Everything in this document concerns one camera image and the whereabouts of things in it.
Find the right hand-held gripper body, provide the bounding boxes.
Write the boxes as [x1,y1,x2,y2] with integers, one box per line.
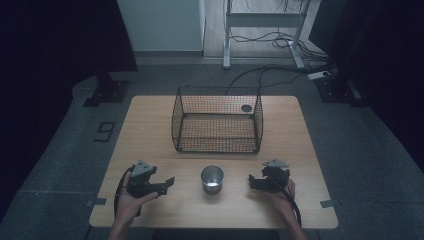
[260,158,291,194]

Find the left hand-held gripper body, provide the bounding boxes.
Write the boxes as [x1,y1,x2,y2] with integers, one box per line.
[126,159,158,199]

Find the metal cup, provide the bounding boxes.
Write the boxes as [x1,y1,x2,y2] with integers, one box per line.
[200,164,225,196]

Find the black wire mesh basket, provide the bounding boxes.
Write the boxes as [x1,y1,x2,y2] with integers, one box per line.
[171,85,264,155]

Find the person's right hand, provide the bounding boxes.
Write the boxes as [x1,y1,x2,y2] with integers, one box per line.
[263,178,298,222]

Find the person's left hand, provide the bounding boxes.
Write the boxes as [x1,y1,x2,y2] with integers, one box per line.
[114,172,160,228]

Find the white power strip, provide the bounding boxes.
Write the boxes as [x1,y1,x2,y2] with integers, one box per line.
[307,70,332,81]

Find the dark curtain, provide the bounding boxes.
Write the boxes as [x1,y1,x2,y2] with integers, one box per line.
[0,0,139,214]
[308,0,424,174]

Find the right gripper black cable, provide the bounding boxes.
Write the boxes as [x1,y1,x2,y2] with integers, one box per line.
[269,175,303,228]

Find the black stand base plate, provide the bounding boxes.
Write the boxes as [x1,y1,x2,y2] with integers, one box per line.
[82,79,131,108]
[313,75,363,104]

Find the black floor cables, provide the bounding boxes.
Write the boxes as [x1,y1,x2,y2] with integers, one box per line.
[225,29,338,97]

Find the white metal desk frame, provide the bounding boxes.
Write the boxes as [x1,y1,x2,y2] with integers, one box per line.
[222,0,316,70]

